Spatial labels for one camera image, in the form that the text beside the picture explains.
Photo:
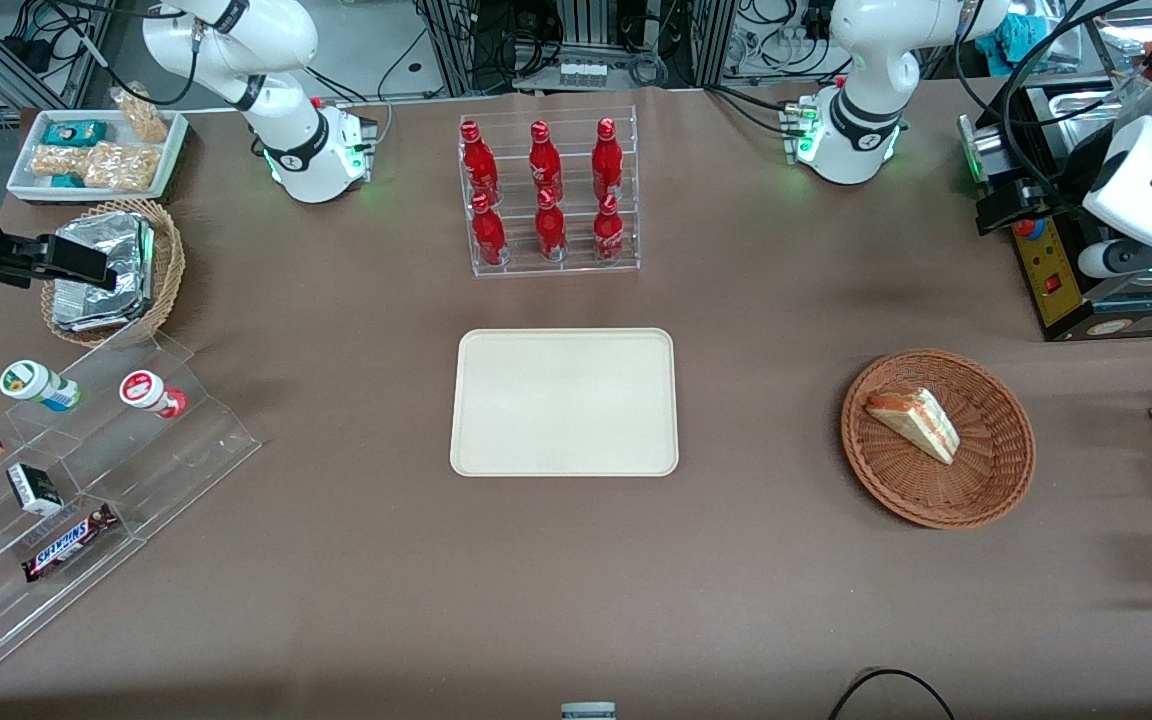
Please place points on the grey metal object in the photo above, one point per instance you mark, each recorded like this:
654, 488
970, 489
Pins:
588, 711

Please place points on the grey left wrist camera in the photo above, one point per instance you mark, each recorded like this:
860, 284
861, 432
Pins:
1111, 260

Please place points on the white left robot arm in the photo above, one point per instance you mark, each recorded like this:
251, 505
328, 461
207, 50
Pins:
866, 120

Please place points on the red lid yogurt cup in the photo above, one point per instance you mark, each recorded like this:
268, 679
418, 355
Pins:
148, 391

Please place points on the clear rice cracker bag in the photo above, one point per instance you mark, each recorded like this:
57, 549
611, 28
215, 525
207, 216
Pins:
143, 115
58, 161
121, 167

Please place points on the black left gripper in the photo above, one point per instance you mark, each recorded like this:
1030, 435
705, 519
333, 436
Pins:
1063, 182

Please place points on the black yellow control box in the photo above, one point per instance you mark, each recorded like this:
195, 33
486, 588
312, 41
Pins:
1066, 290

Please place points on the teal cloth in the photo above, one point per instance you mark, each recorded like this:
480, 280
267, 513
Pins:
1018, 35

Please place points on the white rectangular snack tray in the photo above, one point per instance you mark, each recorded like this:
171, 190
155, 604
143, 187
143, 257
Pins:
26, 185

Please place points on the silver metal device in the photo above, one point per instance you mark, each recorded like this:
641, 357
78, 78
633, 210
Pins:
981, 150

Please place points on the brown round wicker basket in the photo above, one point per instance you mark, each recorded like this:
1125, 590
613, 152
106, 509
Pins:
996, 480

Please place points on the small teal snack packet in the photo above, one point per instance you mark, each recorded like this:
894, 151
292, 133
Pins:
66, 181

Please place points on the Snickers chocolate bar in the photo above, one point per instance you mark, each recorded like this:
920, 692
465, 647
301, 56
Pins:
69, 543

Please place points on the stacked aluminium foil containers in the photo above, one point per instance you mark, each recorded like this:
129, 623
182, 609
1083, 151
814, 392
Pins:
106, 300

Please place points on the white power strip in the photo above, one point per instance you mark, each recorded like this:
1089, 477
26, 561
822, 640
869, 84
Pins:
581, 72

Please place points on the clear acrylic stepped shelf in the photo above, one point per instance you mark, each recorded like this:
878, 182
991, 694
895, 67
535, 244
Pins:
136, 480

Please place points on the small black drink carton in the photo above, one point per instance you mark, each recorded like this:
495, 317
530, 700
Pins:
34, 489

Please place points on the clear acrylic bottle rack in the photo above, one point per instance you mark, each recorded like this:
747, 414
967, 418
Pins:
626, 190

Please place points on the triangular sandwich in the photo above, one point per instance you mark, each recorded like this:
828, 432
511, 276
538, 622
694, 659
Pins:
916, 422

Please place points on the beige plastic tray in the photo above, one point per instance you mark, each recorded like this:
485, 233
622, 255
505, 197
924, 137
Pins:
564, 402

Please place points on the red cola bottle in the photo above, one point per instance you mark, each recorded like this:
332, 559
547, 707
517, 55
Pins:
479, 165
609, 235
488, 238
545, 162
607, 162
551, 232

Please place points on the green lid yogurt cup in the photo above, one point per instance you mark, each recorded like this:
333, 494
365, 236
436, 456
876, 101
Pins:
31, 383

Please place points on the light wicker basket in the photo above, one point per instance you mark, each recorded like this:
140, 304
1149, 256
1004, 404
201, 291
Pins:
168, 260

